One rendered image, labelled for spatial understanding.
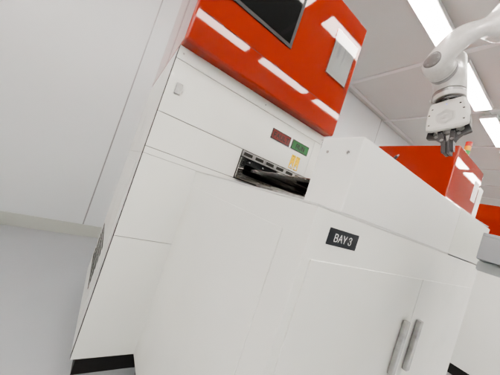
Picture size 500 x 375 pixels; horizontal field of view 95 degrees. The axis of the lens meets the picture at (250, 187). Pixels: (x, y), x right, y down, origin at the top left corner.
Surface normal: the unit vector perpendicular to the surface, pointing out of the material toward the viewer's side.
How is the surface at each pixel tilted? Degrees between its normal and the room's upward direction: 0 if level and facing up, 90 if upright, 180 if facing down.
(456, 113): 89
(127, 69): 90
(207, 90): 90
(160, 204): 90
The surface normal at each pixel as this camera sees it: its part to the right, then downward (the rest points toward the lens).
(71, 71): 0.51, 0.15
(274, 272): -0.80, -0.29
